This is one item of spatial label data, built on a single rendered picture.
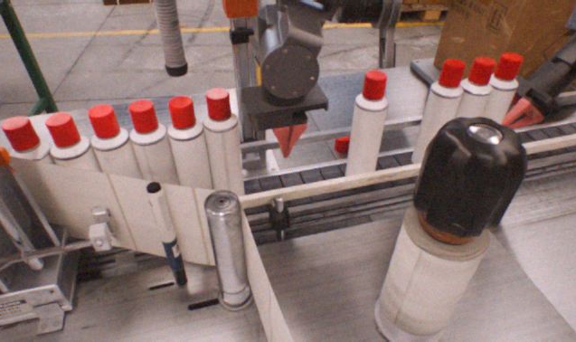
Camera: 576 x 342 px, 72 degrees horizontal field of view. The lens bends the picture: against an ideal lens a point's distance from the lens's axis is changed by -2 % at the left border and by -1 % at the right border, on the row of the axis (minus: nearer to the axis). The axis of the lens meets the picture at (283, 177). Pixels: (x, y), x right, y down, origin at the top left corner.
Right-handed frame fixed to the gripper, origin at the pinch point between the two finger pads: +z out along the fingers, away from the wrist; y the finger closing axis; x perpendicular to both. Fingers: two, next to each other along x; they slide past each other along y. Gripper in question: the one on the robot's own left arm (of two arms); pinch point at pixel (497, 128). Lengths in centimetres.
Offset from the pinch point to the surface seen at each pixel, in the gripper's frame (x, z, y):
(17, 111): -69, 171, -205
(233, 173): -41, 30, 1
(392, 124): -17.8, 10.7, -3.6
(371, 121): -27.6, 11.1, 2.3
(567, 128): 20.6, -9.2, -2.5
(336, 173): -21.1, 23.6, -2.3
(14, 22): -85, 104, -180
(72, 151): -63, 35, 1
